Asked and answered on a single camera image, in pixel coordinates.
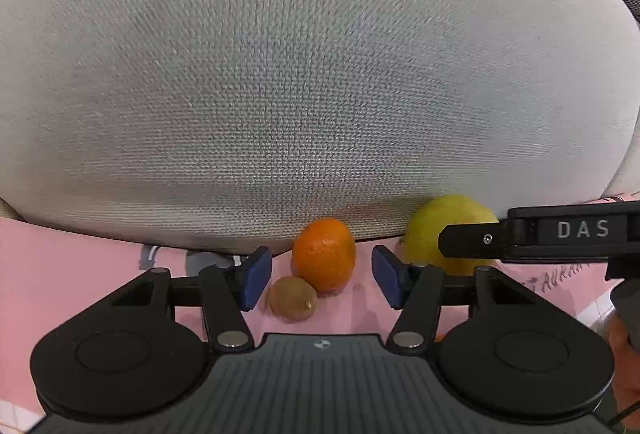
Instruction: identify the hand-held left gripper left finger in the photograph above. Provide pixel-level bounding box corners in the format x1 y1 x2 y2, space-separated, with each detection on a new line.
107 245 274 354

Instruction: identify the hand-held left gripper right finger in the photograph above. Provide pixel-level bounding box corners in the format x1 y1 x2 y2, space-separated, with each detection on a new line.
371 244 540 356

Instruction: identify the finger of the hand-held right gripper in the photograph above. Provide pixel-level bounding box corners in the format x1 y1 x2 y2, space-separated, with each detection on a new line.
439 220 509 260

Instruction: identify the brown kiwi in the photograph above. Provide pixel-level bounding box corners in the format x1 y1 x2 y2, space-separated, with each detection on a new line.
269 276 319 318

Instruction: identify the yellow-green lemon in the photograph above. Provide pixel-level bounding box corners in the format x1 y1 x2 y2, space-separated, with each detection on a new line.
400 194 501 277

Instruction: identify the orange mandarin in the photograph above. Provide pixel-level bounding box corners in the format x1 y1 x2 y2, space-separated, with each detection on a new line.
291 217 357 293

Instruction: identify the person's right hand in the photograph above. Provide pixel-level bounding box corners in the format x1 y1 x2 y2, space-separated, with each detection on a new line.
607 314 640 425

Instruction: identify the pink printed blanket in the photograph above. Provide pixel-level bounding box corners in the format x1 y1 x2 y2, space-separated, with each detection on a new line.
0 196 640 417

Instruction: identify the beige sofa backrest cushion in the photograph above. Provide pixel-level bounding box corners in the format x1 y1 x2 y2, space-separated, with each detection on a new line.
0 0 640 257

